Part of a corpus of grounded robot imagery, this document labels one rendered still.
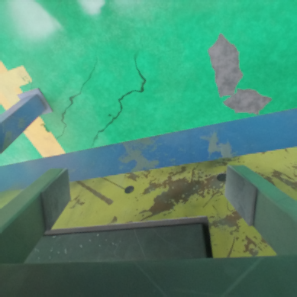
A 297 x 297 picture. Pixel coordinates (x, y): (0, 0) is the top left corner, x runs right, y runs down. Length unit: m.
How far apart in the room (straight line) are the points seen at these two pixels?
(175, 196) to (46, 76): 0.89
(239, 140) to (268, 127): 0.05
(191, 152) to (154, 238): 0.15
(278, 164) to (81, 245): 0.21
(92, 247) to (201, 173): 0.13
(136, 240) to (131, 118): 0.81
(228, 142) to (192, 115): 0.66
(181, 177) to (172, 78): 0.69
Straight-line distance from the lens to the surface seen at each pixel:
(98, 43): 0.89
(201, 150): 0.31
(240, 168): 0.17
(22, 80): 1.10
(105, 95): 0.96
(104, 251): 0.22
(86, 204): 0.25
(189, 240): 0.20
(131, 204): 0.22
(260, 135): 0.32
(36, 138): 1.25
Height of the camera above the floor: 0.84
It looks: 52 degrees down
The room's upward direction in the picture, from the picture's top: 171 degrees counter-clockwise
